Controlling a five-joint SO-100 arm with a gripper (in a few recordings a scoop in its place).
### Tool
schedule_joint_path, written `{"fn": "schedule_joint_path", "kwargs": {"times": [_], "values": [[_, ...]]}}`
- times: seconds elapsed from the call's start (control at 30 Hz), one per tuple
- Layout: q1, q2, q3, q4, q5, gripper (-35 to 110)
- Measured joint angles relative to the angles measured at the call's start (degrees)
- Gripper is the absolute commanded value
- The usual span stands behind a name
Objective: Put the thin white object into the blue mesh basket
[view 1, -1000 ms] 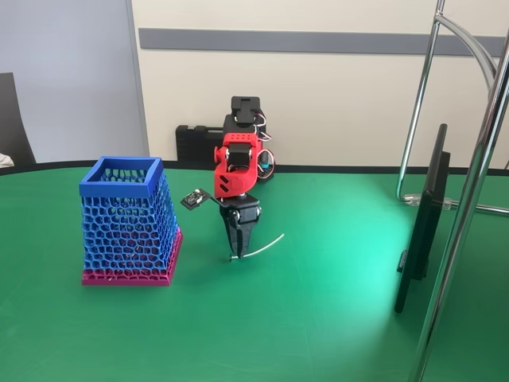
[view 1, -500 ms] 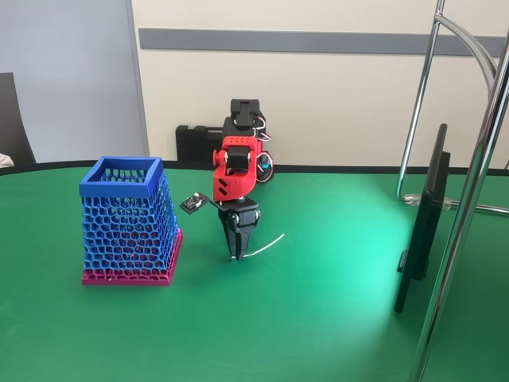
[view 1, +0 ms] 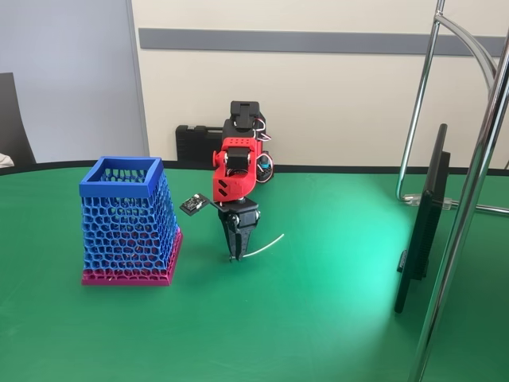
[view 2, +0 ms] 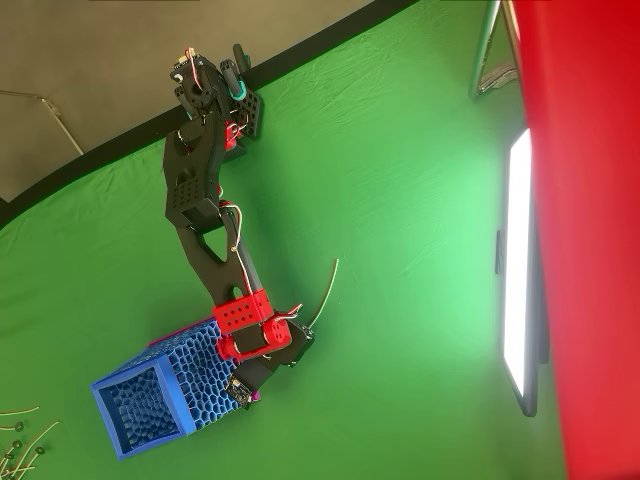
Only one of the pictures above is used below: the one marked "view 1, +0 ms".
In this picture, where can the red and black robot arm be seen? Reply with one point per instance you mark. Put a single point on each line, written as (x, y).
(232, 185)

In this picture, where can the camera board on black bracket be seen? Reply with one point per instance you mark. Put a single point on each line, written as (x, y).
(195, 203)

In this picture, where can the black plastic tool case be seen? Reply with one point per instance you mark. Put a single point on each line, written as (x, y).
(195, 143)

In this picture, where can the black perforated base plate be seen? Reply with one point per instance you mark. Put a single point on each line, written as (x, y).
(265, 176)

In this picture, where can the white candle wick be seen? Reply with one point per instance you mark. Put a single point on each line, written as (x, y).
(263, 248)

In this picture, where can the green table cloth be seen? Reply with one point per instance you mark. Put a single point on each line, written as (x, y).
(302, 302)

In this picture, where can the black and teal power plug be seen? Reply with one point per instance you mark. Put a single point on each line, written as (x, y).
(265, 163)

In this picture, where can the thick chrome pole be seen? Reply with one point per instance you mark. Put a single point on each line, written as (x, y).
(458, 238)

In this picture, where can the thin chrome tube stand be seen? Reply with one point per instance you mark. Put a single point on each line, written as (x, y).
(420, 99)

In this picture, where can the black LED light panel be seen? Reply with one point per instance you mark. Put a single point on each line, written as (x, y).
(427, 223)

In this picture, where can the gray wall rail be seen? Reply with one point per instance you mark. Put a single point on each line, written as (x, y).
(318, 41)

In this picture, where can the beige clothing fold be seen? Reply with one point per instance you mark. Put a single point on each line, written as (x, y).
(5, 160)

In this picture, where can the blue and pink mesh basket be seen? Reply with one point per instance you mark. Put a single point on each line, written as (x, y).
(127, 238)

